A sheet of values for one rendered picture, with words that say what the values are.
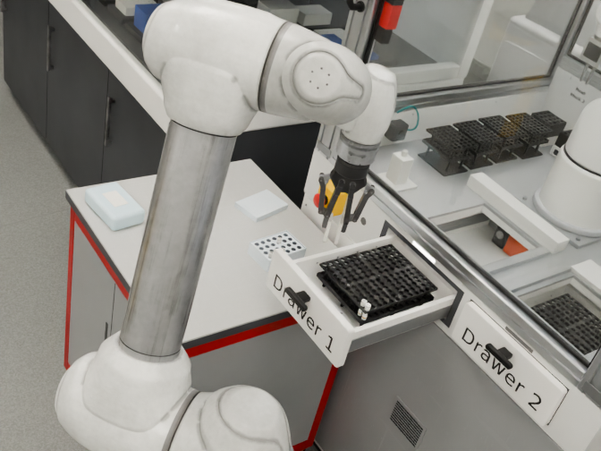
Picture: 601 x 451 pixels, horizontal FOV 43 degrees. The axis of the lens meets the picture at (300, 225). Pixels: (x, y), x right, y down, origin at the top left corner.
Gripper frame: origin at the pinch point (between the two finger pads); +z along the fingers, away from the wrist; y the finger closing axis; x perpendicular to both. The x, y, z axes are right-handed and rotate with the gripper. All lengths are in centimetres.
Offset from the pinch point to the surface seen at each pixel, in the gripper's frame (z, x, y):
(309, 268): 8.9, -5.4, -3.1
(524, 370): 5, -27, 45
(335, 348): 8.7, -29.8, 5.0
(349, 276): 5.1, -9.8, 5.8
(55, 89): 60, 136, -117
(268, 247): 16.4, 8.7, -13.8
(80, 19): 10, 101, -96
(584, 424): 6, -38, 57
